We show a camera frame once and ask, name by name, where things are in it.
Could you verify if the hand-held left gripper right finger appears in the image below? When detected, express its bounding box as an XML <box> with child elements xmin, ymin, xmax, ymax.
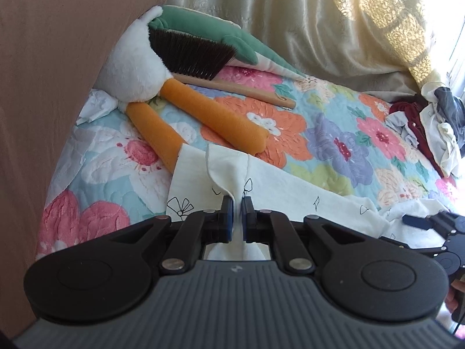
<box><xmin>242</xmin><ymin>196</ymin><xmax>367</xmax><ymax>275</ymax></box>

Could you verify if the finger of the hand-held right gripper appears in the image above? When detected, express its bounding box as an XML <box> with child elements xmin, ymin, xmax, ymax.
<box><xmin>403</xmin><ymin>211</ymin><xmax>465</xmax><ymax>236</ymax></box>
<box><xmin>378</xmin><ymin>236</ymin><xmax>449</xmax><ymax>259</ymax></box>

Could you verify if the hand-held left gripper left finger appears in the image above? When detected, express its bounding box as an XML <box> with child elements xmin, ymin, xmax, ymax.
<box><xmin>108</xmin><ymin>195</ymin><xmax>235</xmax><ymax>276</ymax></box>

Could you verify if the white bow-print garment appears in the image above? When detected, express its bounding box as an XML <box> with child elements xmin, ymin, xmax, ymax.
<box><xmin>165</xmin><ymin>143</ymin><xmax>455</xmax><ymax>262</ymax></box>

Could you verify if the pile of clothes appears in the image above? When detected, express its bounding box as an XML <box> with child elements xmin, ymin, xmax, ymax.
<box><xmin>418</xmin><ymin>78</ymin><xmax>465</xmax><ymax>179</ymax></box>

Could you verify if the person's right hand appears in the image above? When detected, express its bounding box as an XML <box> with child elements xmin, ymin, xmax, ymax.
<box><xmin>445</xmin><ymin>278</ymin><xmax>465</xmax><ymax>315</ymax></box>

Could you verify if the light grey garment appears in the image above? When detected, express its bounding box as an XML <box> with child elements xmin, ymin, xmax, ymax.
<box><xmin>385</xmin><ymin>111</ymin><xmax>422</xmax><ymax>149</ymax></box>

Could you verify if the dark red garment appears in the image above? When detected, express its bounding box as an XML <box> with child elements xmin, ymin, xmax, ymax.
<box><xmin>389</xmin><ymin>100</ymin><xmax>446</xmax><ymax>179</ymax></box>

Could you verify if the floral quilt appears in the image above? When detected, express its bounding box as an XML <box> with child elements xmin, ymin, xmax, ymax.
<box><xmin>36</xmin><ymin>63</ymin><xmax>465</xmax><ymax>262</ymax></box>

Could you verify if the dark grey garment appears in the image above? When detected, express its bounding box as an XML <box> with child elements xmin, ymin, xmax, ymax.
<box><xmin>434</xmin><ymin>86</ymin><xmax>465</xmax><ymax>135</ymax></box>

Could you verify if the bright window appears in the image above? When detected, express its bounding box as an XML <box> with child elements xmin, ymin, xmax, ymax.
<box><xmin>429</xmin><ymin>0</ymin><xmax>465</xmax><ymax>99</ymax></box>

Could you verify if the crumpled white cloth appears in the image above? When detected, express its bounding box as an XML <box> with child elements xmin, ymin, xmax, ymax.
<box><xmin>76</xmin><ymin>89</ymin><xmax>120</xmax><ymax>124</ymax></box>

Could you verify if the white goose plush toy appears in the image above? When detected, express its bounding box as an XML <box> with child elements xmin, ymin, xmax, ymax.
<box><xmin>100</xmin><ymin>5</ymin><xmax>269</xmax><ymax>173</ymax></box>

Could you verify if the green plush toy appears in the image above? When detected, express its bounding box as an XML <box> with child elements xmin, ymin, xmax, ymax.
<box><xmin>147</xmin><ymin>5</ymin><xmax>309</xmax><ymax>81</ymax></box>

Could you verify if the beige patterned curtain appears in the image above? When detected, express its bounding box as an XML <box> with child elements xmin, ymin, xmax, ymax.
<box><xmin>162</xmin><ymin>0</ymin><xmax>458</xmax><ymax>97</ymax></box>

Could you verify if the wooden-handled bed brush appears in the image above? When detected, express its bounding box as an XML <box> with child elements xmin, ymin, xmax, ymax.
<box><xmin>148</xmin><ymin>29</ymin><xmax>296</xmax><ymax>110</ymax></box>

